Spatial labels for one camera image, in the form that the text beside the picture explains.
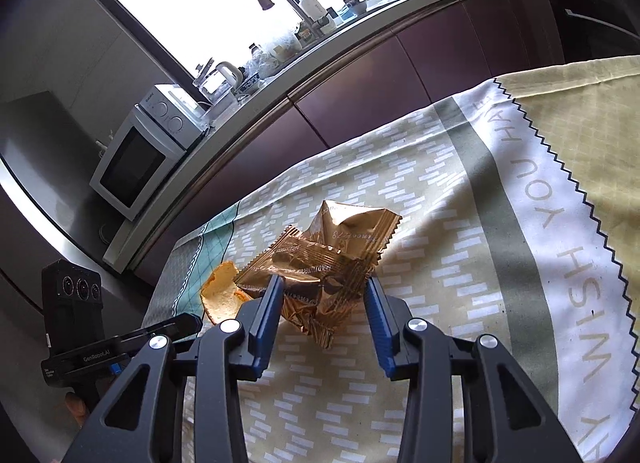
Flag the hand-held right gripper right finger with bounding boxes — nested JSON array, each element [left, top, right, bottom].
[[364, 277, 583, 463]]

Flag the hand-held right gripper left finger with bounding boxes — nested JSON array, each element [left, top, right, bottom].
[[60, 274, 286, 463]]

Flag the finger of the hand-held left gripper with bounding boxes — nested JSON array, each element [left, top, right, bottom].
[[141, 313, 204, 345]]

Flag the orange peel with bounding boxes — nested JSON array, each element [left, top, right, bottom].
[[199, 261, 254, 327]]

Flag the gold snack wrapper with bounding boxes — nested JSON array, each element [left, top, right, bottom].
[[235, 199, 403, 350]]

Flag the person's left hand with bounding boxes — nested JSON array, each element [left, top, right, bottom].
[[65, 390, 94, 429]]

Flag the grey refrigerator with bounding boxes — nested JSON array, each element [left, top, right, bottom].
[[0, 90, 168, 463]]

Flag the patterned tablecloth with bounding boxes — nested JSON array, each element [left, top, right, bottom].
[[142, 55, 640, 463]]

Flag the white microwave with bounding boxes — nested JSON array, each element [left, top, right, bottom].
[[89, 84, 209, 222]]

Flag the kitchen countertop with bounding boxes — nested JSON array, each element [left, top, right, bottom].
[[102, 0, 531, 275]]

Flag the brown lower cabinets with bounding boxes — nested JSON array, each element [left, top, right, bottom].
[[134, 0, 567, 290]]

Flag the white soap bottle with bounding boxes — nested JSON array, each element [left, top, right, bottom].
[[300, 0, 327, 24]]

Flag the black integrated stove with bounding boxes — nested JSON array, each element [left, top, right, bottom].
[[539, 0, 637, 64]]

